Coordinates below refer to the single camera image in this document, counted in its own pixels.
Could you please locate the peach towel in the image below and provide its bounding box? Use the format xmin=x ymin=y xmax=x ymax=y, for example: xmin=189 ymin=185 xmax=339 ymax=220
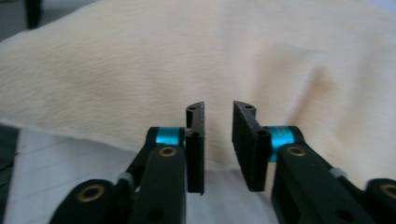
xmin=0 ymin=0 xmax=396 ymax=190

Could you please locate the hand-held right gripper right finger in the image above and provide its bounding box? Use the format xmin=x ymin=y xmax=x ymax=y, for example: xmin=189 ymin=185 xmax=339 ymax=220
xmin=232 ymin=100 xmax=377 ymax=224

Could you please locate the white grid mat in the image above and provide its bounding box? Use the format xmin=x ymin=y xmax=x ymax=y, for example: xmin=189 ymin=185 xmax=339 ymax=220
xmin=3 ymin=129 xmax=281 ymax=224

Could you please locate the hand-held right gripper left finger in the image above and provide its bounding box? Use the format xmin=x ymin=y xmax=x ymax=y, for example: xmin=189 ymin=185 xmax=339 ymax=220
xmin=125 ymin=101 xmax=206 ymax=224

